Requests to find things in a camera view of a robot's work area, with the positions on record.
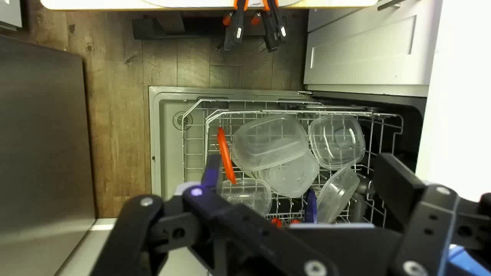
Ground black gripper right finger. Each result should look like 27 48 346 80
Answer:
374 152 461 276

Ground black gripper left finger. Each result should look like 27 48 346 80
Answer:
90 152 340 276

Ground small blue plastic lid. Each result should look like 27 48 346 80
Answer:
305 188 318 224

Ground stainless steel refrigerator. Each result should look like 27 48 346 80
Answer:
0 34 98 276

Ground round clear plastic container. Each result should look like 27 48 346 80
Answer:
306 114 368 172

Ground white kitchen countertop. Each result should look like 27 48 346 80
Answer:
414 0 491 205

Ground red brown utensil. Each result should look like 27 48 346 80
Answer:
268 217 303 228

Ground grey plates in rack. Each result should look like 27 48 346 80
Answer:
229 116 311 175

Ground white base cabinet door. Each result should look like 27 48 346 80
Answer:
302 0 444 99

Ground black clamp orange tips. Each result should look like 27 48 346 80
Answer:
253 0 288 53
220 0 253 53

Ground white wire dishwasher rack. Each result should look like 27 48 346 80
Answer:
177 97 404 228

